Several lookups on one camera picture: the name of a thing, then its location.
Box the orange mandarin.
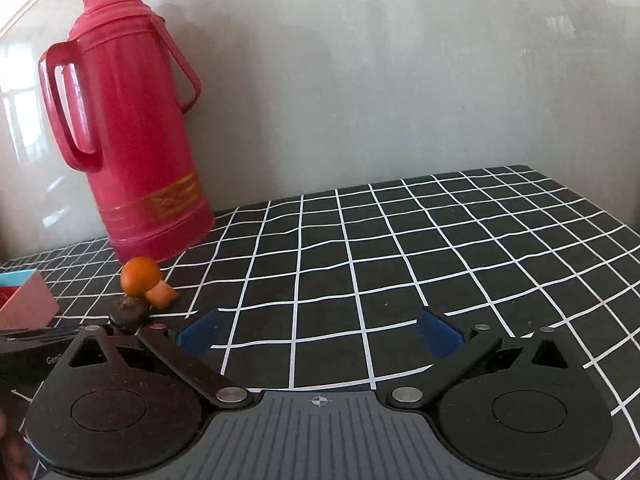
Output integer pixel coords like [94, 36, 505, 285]
[120, 256, 163, 297]

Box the colourful cardboard box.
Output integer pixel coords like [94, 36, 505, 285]
[0, 269, 58, 330]

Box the carrot chunk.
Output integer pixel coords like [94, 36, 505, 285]
[144, 280, 179, 310]

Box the dark chestnut upper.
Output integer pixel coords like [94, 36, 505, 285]
[107, 295, 149, 326]

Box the black white checked tablecloth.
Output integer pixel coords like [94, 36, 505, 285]
[1, 166, 639, 479]

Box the red thermos flask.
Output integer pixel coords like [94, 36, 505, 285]
[39, 0, 214, 262]

